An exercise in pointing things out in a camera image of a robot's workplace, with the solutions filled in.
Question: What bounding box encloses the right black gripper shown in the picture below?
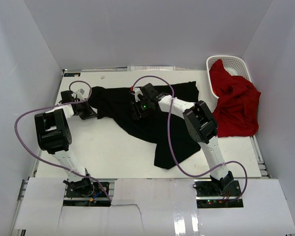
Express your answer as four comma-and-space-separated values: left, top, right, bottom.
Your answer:
131, 98, 152, 121

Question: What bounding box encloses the black t shirt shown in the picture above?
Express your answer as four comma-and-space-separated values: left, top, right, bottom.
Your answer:
88, 87, 201, 170

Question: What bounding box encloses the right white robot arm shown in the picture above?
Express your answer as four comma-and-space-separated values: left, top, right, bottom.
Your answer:
130, 83, 234, 196

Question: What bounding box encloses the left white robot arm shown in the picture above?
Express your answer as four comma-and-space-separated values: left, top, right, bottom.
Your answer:
34, 89, 97, 197

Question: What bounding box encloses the small label sticker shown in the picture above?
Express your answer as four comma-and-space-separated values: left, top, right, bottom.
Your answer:
63, 72, 81, 77

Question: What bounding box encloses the red t shirt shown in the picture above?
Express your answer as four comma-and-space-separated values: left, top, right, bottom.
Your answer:
209, 59, 261, 138

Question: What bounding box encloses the white plastic basket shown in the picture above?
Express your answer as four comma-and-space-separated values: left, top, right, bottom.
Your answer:
206, 55, 252, 101

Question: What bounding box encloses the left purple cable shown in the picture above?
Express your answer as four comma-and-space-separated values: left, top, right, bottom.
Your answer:
14, 80, 113, 202

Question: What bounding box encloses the purple cable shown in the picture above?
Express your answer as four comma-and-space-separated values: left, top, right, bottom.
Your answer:
14, 80, 113, 202
132, 75, 248, 204

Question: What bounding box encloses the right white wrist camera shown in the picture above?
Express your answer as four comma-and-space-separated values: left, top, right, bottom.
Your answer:
130, 87, 143, 102

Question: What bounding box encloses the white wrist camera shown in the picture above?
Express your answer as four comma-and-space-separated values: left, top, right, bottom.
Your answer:
75, 88, 85, 100
130, 87, 143, 102

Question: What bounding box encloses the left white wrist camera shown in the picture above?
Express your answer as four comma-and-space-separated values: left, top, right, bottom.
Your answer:
75, 88, 85, 100

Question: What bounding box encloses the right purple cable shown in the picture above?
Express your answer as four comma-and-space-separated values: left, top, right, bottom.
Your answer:
132, 75, 248, 204

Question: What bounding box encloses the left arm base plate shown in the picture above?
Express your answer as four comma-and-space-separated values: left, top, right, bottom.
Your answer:
63, 181, 111, 207

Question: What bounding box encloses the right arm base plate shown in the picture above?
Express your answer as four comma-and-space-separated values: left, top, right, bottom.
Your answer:
192, 180, 244, 209

